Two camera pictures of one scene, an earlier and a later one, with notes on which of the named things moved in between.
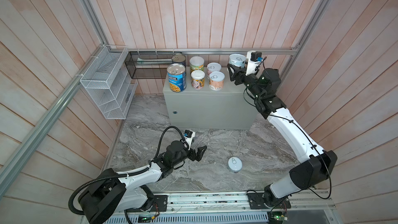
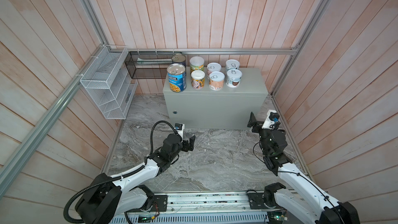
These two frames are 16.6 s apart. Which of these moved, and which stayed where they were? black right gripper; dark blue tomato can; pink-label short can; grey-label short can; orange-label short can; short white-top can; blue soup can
Moved: short white-top can; grey-label short can; black right gripper
Stayed: orange-label short can; dark blue tomato can; blue soup can; pink-label short can
